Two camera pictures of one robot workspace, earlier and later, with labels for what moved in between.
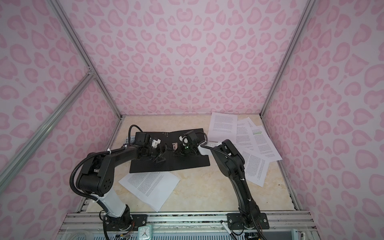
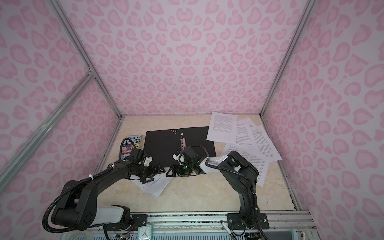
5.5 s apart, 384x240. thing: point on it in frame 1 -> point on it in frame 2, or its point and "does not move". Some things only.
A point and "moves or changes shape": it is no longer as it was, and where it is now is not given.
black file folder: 172,161 moves or changes shape
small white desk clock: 145,232 does not move
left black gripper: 160,154 -> 145,180
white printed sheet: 246,135 does not move
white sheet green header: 265,144 does not move
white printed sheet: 153,188 moves or changes shape
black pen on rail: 228,230 does not move
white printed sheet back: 223,126 does not move
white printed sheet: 256,167 does not move
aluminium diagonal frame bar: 9,168 does not move
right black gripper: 180,151 -> 174,168
